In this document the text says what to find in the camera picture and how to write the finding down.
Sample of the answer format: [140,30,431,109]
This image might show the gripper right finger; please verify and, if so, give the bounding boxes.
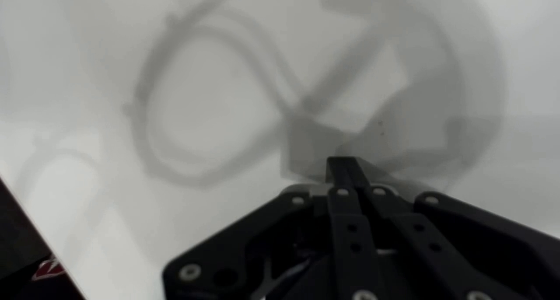
[349,157,560,300]

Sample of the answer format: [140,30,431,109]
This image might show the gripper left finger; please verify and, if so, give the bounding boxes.
[162,157,379,300]

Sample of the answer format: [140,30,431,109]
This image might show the black lid with red mark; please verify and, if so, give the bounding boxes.
[0,178,86,300]

